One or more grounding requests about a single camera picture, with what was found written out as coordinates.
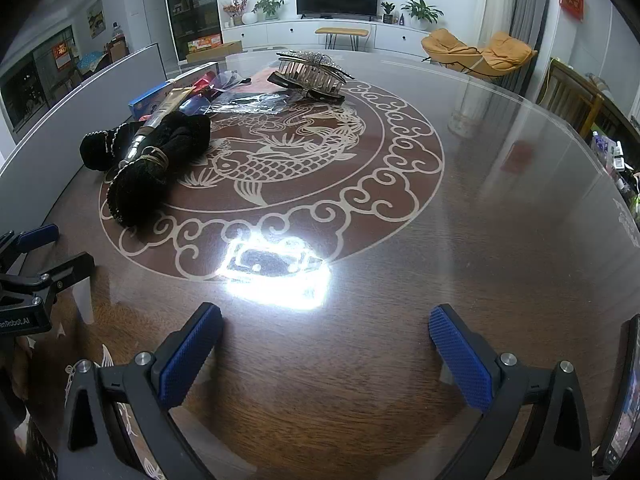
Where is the glass display cabinet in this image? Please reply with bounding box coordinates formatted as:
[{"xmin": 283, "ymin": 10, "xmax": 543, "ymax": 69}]
[{"xmin": 162, "ymin": 0, "xmax": 223, "ymax": 63}]

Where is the framed wall picture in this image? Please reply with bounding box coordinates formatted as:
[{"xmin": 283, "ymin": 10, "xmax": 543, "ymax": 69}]
[{"xmin": 87, "ymin": 0, "xmax": 106, "ymax": 39}]

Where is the wooden stool with metal legs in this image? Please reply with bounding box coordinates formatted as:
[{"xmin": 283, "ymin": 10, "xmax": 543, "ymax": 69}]
[{"xmin": 315, "ymin": 26, "xmax": 370, "ymax": 53}]

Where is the blue cardboard box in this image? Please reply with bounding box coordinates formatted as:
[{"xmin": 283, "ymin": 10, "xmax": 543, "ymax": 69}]
[{"xmin": 128, "ymin": 80, "xmax": 173, "ymax": 121}]

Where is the orange lounge chair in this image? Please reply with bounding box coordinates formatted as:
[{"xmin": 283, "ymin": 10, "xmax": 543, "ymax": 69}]
[{"xmin": 421, "ymin": 28, "xmax": 538, "ymax": 82}]

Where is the wooden chair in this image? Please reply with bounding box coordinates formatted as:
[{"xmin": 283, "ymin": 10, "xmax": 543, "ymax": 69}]
[{"xmin": 537, "ymin": 57, "xmax": 604, "ymax": 139}]

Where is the long white red box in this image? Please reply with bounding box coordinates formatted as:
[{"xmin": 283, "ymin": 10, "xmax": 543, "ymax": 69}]
[{"xmin": 165, "ymin": 61, "xmax": 221, "ymax": 87}]

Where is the black smartphone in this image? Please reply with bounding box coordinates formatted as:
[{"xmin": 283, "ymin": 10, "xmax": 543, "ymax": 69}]
[{"xmin": 592, "ymin": 314, "xmax": 640, "ymax": 478}]

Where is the green leafy potted plant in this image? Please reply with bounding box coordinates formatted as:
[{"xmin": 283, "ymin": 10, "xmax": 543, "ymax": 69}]
[{"xmin": 251, "ymin": 0, "xmax": 288, "ymax": 22}]

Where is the flat dark plastic package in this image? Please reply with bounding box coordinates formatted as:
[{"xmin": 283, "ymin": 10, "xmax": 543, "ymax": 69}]
[{"xmin": 225, "ymin": 67, "xmax": 303, "ymax": 97}]

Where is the white and grey curtain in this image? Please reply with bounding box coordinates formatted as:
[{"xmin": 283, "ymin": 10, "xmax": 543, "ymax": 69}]
[{"xmin": 479, "ymin": 0, "xmax": 552, "ymax": 92}]

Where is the large green potted plant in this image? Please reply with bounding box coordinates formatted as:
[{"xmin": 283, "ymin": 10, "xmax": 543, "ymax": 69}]
[{"xmin": 400, "ymin": 0, "xmax": 445, "ymax": 31}]

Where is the white door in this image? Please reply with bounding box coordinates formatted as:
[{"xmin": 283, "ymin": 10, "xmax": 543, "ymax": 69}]
[{"xmin": 140, "ymin": 0, "xmax": 169, "ymax": 47}]

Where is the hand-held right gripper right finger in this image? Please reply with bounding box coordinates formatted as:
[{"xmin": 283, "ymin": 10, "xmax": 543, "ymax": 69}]
[{"xmin": 428, "ymin": 304, "xmax": 593, "ymax": 480}]

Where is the brown cardboard box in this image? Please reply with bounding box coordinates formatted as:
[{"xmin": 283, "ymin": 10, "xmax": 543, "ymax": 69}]
[{"xmin": 186, "ymin": 40, "xmax": 244, "ymax": 64}]

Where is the black hair clip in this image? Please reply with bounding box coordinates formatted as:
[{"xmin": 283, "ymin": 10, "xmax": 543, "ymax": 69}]
[{"xmin": 267, "ymin": 71, "xmax": 347, "ymax": 106}]

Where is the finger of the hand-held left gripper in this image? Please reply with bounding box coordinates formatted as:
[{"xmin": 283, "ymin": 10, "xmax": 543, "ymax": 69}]
[
  {"xmin": 0, "ymin": 252, "xmax": 96, "ymax": 308},
  {"xmin": 0, "ymin": 224, "xmax": 60, "ymax": 263}
]

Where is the red flower plant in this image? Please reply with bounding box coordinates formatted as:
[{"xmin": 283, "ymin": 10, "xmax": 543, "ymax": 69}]
[{"xmin": 222, "ymin": 0, "xmax": 250, "ymax": 28}]

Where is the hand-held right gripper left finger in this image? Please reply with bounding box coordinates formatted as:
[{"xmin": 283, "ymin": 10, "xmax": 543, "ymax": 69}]
[{"xmin": 60, "ymin": 302, "xmax": 224, "ymax": 480}]

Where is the cluster of small bottles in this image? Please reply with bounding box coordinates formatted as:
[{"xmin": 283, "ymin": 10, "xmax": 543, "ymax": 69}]
[{"xmin": 590, "ymin": 130, "xmax": 640, "ymax": 222}]

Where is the white television cabinet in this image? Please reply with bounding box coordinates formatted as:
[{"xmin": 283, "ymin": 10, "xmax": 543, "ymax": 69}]
[{"xmin": 221, "ymin": 17, "xmax": 436, "ymax": 59}]

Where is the gold hair tie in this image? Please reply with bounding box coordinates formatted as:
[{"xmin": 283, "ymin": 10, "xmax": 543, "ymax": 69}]
[{"xmin": 134, "ymin": 146, "xmax": 169, "ymax": 172}]

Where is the grey partition board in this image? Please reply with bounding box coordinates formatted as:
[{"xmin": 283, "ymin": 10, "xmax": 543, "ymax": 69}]
[{"xmin": 0, "ymin": 42, "xmax": 167, "ymax": 235}]

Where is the gold and silver cosmetic tube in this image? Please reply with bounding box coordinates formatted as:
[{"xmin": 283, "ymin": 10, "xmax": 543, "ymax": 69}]
[{"xmin": 119, "ymin": 85, "xmax": 197, "ymax": 169}]

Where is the large metal hair claw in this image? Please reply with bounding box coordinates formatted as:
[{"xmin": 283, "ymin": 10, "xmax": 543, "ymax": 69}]
[{"xmin": 276, "ymin": 50, "xmax": 356, "ymax": 98}]

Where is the orange printed box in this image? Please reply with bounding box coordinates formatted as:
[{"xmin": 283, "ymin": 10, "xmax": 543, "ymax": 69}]
[{"xmin": 187, "ymin": 33, "xmax": 222, "ymax": 54}]

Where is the dark window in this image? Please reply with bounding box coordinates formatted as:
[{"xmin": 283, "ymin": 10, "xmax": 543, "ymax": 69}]
[{"xmin": 0, "ymin": 50, "xmax": 57, "ymax": 132}]

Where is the red wall calendar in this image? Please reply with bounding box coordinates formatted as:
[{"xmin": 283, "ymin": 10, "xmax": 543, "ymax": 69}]
[{"xmin": 52, "ymin": 40, "xmax": 74, "ymax": 69}]

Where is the red packet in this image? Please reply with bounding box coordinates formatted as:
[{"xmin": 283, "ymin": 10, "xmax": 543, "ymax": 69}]
[{"xmin": 192, "ymin": 72, "xmax": 222, "ymax": 97}]

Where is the clear plastic bag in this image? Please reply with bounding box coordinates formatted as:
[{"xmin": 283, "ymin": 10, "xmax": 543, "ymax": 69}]
[{"xmin": 180, "ymin": 87, "xmax": 292, "ymax": 117}]

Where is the black beaded velvet scrunchie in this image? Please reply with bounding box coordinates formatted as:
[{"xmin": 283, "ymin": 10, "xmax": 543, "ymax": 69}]
[{"xmin": 80, "ymin": 111, "xmax": 213, "ymax": 173}]

